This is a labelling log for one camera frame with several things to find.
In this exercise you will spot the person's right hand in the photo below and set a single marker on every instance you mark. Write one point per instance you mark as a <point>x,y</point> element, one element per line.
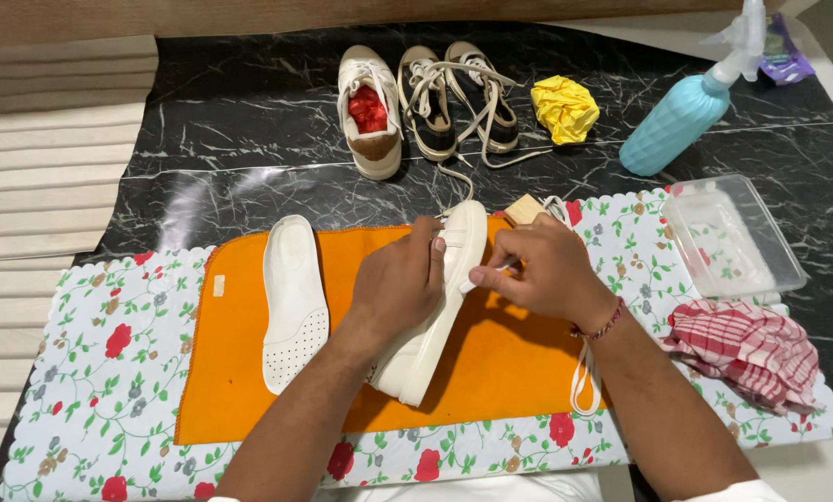
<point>552,275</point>

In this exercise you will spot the person's left hand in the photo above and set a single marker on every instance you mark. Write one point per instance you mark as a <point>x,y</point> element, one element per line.
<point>395,286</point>

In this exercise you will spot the plain white sneaker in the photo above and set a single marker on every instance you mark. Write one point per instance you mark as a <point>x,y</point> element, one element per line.
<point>423,348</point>

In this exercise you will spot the white cotton swab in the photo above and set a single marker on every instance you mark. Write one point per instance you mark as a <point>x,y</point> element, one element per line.
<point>466,285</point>

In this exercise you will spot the wooden brush block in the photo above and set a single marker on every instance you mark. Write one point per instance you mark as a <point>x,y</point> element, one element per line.
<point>524,209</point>

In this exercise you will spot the white perforated insole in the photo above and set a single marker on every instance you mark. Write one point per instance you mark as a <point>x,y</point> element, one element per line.
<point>294,293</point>

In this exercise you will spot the orange cloth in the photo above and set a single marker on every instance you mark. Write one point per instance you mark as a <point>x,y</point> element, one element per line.
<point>514,369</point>

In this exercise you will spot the white shoelace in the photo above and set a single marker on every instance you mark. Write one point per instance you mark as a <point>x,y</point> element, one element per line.
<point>586,380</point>

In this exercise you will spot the white sneaker with brown heel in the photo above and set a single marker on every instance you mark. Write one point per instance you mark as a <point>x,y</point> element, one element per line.
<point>374,150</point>

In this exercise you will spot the black sneaker with cream laces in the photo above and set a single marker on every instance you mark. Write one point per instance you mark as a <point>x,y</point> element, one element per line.
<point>496,122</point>
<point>434,132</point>

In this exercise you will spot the yellow crumpled paper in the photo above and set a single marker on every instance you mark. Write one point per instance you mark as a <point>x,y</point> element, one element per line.
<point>565,110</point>

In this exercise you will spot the red crumpled paper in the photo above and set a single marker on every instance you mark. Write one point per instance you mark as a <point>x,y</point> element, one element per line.
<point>367,110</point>

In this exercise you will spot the clear plastic container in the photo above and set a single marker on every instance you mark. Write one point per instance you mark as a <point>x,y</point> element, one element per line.
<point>730,237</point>

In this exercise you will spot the light blue spray bottle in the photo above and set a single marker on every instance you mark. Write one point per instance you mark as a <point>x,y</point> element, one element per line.
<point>674,125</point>

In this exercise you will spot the black marble patterned sheet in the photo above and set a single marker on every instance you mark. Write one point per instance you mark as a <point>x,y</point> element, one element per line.
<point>249,132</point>

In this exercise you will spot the red checked cloth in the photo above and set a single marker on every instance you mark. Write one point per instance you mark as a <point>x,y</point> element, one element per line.
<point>751,352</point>

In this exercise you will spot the person's white shirt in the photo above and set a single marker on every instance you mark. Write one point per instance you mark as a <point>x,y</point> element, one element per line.
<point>486,490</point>

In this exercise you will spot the floral scalloped table mat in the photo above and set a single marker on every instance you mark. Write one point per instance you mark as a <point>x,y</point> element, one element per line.
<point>109,369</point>

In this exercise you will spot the purple packet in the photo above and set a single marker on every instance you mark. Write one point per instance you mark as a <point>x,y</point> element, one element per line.
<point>782,59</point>

